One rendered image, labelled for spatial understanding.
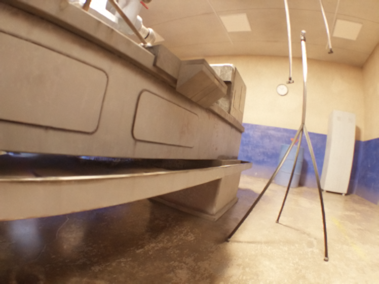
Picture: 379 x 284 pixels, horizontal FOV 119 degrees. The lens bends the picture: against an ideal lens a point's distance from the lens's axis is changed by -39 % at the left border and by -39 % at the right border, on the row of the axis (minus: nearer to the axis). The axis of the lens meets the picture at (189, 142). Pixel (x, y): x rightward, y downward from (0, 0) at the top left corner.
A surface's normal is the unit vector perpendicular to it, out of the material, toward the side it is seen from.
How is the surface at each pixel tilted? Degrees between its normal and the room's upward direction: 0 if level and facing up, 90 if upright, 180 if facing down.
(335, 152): 90
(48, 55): 90
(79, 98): 90
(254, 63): 90
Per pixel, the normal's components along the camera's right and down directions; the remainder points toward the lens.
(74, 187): 0.87, 0.15
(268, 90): -0.47, -0.09
